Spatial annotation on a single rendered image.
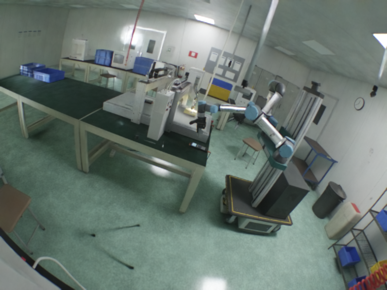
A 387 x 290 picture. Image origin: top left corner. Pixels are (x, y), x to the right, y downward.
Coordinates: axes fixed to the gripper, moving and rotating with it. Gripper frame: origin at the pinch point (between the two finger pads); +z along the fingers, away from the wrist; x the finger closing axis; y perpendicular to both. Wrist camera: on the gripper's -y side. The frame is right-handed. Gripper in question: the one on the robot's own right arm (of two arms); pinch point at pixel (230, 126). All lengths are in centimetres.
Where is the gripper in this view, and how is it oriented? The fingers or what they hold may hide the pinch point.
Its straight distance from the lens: 191.1
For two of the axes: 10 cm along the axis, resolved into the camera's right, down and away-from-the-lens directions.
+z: -6.5, 7.1, 2.7
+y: 6.6, 3.5, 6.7
